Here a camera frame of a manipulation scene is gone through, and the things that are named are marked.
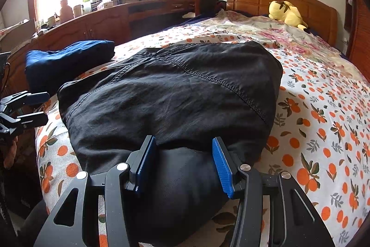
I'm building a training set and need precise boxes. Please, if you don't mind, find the black jacket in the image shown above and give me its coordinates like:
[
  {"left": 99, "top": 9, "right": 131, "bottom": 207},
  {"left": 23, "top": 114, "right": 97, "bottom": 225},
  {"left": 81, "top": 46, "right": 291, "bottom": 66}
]
[{"left": 58, "top": 41, "right": 283, "bottom": 246}]

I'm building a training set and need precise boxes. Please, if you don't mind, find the folded blue garment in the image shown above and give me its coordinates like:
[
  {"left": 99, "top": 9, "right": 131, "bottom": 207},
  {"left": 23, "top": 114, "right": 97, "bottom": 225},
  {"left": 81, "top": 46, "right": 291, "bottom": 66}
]
[{"left": 25, "top": 40, "right": 115, "bottom": 96}]

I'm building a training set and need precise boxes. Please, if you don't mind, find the orange print bed sheet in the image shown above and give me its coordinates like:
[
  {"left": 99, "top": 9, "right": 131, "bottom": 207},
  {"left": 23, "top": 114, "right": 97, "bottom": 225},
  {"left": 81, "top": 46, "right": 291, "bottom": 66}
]
[{"left": 35, "top": 18, "right": 369, "bottom": 246}]

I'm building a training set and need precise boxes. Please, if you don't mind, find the long wooden desk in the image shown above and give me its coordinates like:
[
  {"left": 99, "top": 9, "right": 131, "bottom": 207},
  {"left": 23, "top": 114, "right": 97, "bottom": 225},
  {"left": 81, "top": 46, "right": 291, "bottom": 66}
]
[{"left": 3, "top": 0, "right": 195, "bottom": 96}]

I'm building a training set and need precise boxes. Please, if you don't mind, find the floral quilt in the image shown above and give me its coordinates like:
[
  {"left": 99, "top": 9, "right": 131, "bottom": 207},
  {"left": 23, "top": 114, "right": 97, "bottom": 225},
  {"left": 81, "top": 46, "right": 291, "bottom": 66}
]
[{"left": 215, "top": 10, "right": 365, "bottom": 80}]

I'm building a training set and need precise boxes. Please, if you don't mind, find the yellow plush toy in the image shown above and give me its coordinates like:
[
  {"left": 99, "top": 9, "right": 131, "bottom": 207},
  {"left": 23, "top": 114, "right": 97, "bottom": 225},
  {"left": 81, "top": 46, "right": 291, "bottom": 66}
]
[{"left": 268, "top": 1, "right": 308, "bottom": 31}]

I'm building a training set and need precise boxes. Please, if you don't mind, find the wooden headboard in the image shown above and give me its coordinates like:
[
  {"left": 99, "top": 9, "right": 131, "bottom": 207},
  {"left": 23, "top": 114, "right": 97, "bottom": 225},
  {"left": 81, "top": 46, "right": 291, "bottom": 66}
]
[{"left": 226, "top": 0, "right": 339, "bottom": 47}]

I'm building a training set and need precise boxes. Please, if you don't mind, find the wooden chair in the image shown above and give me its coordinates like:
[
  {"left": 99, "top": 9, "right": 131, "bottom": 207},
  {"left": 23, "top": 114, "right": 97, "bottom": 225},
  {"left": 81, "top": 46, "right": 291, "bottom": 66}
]
[{"left": 194, "top": 0, "right": 219, "bottom": 16}]

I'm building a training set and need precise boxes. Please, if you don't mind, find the wooden louvered wardrobe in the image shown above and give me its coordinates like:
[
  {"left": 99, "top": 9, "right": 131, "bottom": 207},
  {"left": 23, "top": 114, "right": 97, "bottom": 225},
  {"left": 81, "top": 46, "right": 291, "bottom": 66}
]
[{"left": 344, "top": 0, "right": 369, "bottom": 80}]

